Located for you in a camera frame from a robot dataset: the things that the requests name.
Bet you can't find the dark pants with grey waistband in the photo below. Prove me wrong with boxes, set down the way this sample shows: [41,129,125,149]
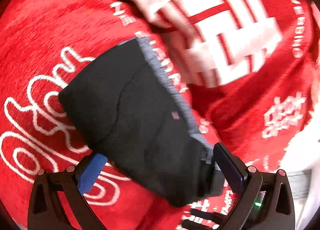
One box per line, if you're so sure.
[59,38,225,207]

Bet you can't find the red blanket with white characters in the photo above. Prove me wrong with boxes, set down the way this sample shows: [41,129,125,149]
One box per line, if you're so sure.
[1,0,319,227]

